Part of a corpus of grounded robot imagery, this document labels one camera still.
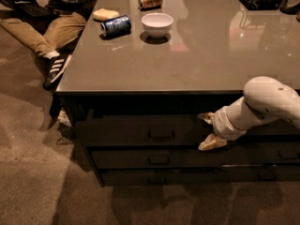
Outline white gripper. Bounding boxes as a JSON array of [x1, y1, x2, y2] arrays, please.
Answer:
[[197, 106, 246, 151]]

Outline dark round object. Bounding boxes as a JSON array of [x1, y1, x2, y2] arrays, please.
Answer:
[[279, 0, 300, 15]]

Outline dark grey top drawer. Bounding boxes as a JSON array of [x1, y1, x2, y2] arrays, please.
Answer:
[[75, 113, 212, 146]]

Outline dark grey middle drawer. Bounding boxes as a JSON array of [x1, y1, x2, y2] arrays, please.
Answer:
[[90, 149, 226, 170]]

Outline dark right bottom drawer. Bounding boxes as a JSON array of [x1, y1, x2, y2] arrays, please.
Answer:
[[216, 164, 300, 182]]

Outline seated person khaki pants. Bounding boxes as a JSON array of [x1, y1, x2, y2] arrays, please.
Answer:
[[0, 0, 113, 60]]

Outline dark grey drawer cabinet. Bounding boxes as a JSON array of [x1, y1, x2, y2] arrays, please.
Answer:
[[57, 0, 300, 186]]

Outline tan soda can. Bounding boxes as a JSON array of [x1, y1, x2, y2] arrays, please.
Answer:
[[138, 0, 163, 9]]

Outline black laptop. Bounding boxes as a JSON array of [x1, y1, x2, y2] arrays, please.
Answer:
[[0, 0, 54, 18]]

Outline black white striped sneaker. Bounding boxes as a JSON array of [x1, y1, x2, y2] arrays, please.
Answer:
[[43, 53, 71, 90]]

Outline dark grey drawer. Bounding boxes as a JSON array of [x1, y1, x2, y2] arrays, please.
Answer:
[[100, 169, 219, 187], [90, 149, 226, 170], [75, 113, 212, 146]]

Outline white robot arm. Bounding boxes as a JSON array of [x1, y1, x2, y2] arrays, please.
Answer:
[[198, 76, 300, 151]]

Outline blue soda can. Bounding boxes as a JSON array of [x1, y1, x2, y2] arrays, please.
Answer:
[[100, 15, 131, 38]]

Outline dark grey bottom drawer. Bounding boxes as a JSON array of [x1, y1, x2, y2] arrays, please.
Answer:
[[100, 169, 219, 187]]

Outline yellow sponge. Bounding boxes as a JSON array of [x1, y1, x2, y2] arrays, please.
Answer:
[[93, 8, 119, 22]]

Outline white ceramic bowl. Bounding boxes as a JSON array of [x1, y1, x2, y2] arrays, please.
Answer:
[[142, 13, 173, 38]]

